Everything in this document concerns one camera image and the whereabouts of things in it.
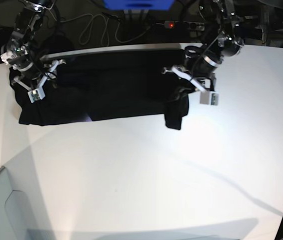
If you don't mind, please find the grey power strip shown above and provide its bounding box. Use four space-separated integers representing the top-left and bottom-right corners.
163 20 205 32

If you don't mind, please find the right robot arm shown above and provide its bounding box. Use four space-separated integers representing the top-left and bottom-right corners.
0 0 68 90

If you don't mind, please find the black T-shirt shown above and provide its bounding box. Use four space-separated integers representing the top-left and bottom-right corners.
10 50 193 130

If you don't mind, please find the blue box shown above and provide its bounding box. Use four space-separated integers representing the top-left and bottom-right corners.
103 0 174 11

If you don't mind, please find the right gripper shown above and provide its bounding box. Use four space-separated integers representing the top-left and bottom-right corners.
10 58 66 92

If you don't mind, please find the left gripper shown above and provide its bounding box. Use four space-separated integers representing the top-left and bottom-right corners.
161 65 217 94

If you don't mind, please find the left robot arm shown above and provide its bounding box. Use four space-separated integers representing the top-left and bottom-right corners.
161 0 244 93

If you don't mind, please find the grey looped cable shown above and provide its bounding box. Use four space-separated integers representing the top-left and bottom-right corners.
56 12 152 46

